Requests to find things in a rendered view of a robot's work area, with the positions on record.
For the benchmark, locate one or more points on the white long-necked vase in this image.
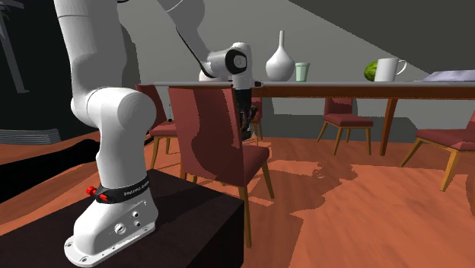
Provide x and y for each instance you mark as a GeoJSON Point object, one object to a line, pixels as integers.
{"type": "Point", "coordinates": [280, 66]}

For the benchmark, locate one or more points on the dark robot stand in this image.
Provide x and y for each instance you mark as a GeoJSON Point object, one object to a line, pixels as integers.
{"type": "Point", "coordinates": [193, 219]}

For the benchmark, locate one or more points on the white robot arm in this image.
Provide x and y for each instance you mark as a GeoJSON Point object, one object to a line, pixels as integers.
{"type": "Point", "coordinates": [111, 122]}

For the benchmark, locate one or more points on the red chair with wooden legs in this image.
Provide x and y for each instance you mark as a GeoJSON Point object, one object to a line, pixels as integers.
{"type": "Point", "coordinates": [257, 107]}
{"type": "Point", "coordinates": [347, 118]}
{"type": "Point", "coordinates": [449, 139]}
{"type": "Point", "coordinates": [211, 137]}
{"type": "Point", "coordinates": [157, 115]}

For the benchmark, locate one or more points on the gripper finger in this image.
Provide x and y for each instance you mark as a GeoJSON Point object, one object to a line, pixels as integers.
{"type": "Point", "coordinates": [244, 124]}
{"type": "Point", "coordinates": [253, 115]}

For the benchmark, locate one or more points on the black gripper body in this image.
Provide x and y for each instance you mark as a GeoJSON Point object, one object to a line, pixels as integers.
{"type": "Point", "coordinates": [244, 98]}

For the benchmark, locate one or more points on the pale green cup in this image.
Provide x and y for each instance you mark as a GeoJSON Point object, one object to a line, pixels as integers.
{"type": "Point", "coordinates": [302, 72]}

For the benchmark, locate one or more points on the white mug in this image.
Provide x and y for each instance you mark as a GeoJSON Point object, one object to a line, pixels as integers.
{"type": "Point", "coordinates": [386, 69]}

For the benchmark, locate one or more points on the green watermelon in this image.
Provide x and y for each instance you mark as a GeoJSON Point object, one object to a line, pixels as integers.
{"type": "Point", "coordinates": [370, 71]}

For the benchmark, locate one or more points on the brown wooden dining table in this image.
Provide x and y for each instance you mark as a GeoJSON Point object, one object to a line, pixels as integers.
{"type": "Point", "coordinates": [334, 91]}

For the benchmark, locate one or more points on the pale lavender flat book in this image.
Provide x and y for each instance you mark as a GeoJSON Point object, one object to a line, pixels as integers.
{"type": "Point", "coordinates": [451, 76]}

